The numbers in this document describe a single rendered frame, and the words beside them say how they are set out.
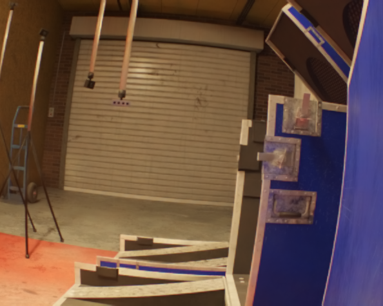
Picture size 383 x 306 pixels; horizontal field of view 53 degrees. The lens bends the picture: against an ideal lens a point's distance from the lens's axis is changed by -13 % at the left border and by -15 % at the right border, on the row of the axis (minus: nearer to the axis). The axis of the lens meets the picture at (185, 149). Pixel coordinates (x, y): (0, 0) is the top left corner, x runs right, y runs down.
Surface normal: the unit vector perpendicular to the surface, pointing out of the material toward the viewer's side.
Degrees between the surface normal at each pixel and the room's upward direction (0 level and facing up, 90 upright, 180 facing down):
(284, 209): 90
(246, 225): 90
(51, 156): 90
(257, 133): 90
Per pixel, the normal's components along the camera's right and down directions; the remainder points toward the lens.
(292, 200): -0.04, -0.02
